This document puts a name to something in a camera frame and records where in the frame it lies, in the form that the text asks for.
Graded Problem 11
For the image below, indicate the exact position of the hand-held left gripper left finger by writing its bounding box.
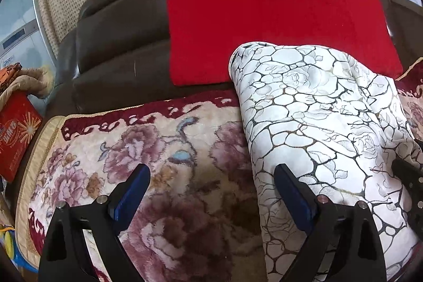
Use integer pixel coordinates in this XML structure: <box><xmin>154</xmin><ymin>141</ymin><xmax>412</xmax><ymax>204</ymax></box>
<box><xmin>38</xmin><ymin>164</ymin><xmax>151</xmax><ymax>282</ymax></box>

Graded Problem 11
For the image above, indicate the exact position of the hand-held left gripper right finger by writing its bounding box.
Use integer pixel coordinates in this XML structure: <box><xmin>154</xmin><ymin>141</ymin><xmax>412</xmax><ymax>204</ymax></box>
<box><xmin>274</xmin><ymin>164</ymin><xmax>387</xmax><ymax>282</ymax></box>

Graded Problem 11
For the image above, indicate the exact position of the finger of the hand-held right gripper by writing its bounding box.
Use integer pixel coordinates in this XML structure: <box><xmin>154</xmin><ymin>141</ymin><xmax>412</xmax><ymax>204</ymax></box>
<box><xmin>392</xmin><ymin>155</ymin><xmax>423</xmax><ymax>236</ymax></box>

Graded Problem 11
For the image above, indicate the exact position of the white crackle-print padded garment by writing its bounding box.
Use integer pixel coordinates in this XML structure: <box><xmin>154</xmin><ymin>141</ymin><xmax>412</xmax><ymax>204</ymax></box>
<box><xmin>229</xmin><ymin>42</ymin><xmax>423</xmax><ymax>282</ymax></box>

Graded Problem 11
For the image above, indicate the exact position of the red floral plush sofa cover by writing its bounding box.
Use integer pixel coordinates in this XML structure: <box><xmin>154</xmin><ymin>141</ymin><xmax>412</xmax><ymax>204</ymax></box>
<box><xmin>15</xmin><ymin>57</ymin><xmax>423</xmax><ymax>282</ymax></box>

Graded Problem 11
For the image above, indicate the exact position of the red gift box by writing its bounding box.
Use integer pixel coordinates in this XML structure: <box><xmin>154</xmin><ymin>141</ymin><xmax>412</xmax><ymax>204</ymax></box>
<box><xmin>0</xmin><ymin>92</ymin><xmax>43</xmax><ymax>183</ymax></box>

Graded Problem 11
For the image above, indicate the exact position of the yellow and blue toy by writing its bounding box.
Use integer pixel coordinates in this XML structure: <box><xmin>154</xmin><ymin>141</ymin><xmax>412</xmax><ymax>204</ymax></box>
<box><xmin>0</xmin><ymin>225</ymin><xmax>18</xmax><ymax>269</ymax></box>

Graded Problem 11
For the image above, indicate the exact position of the beige fluffy cloth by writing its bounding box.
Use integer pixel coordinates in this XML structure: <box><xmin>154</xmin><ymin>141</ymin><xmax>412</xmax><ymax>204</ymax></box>
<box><xmin>0</xmin><ymin>67</ymin><xmax>55</xmax><ymax>104</ymax></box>

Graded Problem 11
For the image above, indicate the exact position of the dark brown leather sofa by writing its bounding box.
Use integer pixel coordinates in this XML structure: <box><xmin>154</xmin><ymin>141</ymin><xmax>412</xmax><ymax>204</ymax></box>
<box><xmin>43</xmin><ymin>0</ymin><xmax>423</xmax><ymax>124</ymax></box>

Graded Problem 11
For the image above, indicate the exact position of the orange patterned packet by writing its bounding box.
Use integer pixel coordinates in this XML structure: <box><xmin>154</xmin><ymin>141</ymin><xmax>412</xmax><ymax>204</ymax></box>
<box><xmin>0</xmin><ymin>62</ymin><xmax>23</xmax><ymax>91</ymax></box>

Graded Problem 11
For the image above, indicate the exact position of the plain red cloth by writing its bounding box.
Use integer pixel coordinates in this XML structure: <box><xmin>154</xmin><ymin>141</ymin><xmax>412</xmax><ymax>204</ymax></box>
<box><xmin>164</xmin><ymin>0</ymin><xmax>404</xmax><ymax>86</ymax></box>

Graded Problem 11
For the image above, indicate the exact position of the white appliance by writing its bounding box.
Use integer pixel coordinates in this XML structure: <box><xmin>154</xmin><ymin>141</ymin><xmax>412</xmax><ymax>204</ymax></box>
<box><xmin>0</xmin><ymin>0</ymin><xmax>57</xmax><ymax>74</ymax></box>

